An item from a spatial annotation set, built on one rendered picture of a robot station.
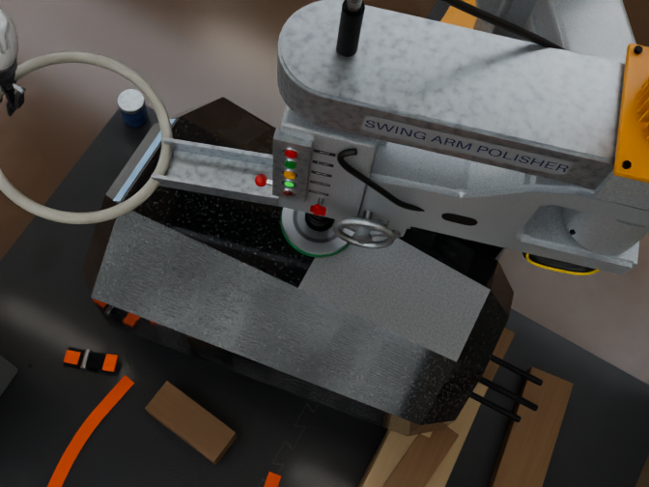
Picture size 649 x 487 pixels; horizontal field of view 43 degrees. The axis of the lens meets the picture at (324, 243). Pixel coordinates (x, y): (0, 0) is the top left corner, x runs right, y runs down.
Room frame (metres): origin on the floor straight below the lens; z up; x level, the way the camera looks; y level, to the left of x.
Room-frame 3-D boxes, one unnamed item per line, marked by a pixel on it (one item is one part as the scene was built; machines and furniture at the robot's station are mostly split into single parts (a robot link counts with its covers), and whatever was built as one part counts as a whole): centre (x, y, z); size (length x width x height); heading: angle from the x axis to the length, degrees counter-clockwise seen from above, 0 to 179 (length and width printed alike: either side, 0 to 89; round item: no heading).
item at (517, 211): (0.87, -0.36, 1.28); 0.74 x 0.23 x 0.49; 87
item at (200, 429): (0.37, 0.33, 0.07); 0.30 x 0.12 x 0.12; 64
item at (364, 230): (0.77, -0.09, 1.18); 0.15 x 0.10 x 0.15; 87
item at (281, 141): (0.79, 0.10, 1.35); 0.08 x 0.03 x 0.28; 87
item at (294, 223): (0.90, 0.03, 0.83); 0.21 x 0.21 x 0.01
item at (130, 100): (1.52, 0.84, 0.08); 0.10 x 0.10 x 0.13
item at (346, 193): (0.89, -0.05, 1.30); 0.36 x 0.22 x 0.45; 87
